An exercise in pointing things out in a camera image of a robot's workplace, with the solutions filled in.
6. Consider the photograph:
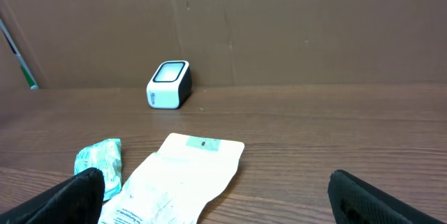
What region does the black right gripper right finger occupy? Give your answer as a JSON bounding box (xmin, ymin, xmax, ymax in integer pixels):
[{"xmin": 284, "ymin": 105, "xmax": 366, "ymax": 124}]
[{"xmin": 328, "ymin": 170, "xmax": 443, "ymax": 224}]

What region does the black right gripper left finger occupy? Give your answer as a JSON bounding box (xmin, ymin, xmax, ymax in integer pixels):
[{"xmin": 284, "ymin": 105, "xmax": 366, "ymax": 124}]
[{"xmin": 1, "ymin": 167, "xmax": 105, "ymax": 224}]

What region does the teal snack packet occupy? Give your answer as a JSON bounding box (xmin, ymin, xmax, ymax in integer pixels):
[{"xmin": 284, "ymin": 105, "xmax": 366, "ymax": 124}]
[{"xmin": 74, "ymin": 138, "xmax": 122, "ymax": 202}]

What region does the beige resealable pouch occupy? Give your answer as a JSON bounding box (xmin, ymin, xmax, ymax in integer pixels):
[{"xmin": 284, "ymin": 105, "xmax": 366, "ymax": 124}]
[{"xmin": 98, "ymin": 133, "xmax": 244, "ymax": 224}]

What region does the white barcode scanner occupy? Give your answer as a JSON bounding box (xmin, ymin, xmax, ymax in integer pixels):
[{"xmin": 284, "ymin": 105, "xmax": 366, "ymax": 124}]
[{"xmin": 146, "ymin": 60, "xmax": 192, "ymax": 110}]

